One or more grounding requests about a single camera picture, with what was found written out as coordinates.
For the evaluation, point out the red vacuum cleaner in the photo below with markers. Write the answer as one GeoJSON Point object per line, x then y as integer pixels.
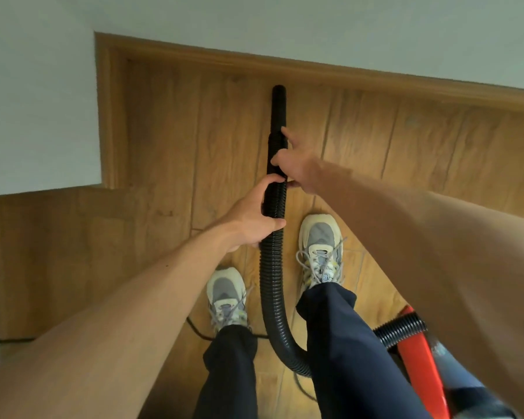
{"type": "Point", "coordinates": [419, 366]}

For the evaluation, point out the person's left hand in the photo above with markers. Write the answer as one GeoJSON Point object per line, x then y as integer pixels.
{"type": "Point", "coordinates": [249, 218]}

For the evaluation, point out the person's right forearm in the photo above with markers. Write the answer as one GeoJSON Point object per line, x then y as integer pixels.
{"type": "Point", "coordinates": [441, 257]}

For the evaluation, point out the person's left forearm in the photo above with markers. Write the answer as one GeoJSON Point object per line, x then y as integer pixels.
{"type": "Point", "coordinates": [113, 327]}

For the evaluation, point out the person's left grey shoe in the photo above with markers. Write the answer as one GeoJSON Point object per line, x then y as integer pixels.
{"type": "Point", "coordinates": [226, 294]}

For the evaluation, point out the person's right grey shoe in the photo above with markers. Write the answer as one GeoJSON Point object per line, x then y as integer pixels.
{"type": "Point", "coordinates": [321, 253]}

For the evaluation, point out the person's dark trousers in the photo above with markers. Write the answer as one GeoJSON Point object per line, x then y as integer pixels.
{"type": "Point", "coordinates": [353, 357]}

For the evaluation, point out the person's right hand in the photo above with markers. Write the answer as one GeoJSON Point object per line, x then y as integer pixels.
{"type": "Point", "coordinates": [301, 167]}

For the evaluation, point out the person's grey shoe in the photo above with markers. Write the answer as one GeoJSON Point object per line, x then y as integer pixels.
{"type": "Point", "coordinates": [226, 294]}
{"type": "Point", "coordinates": [321, 253]}

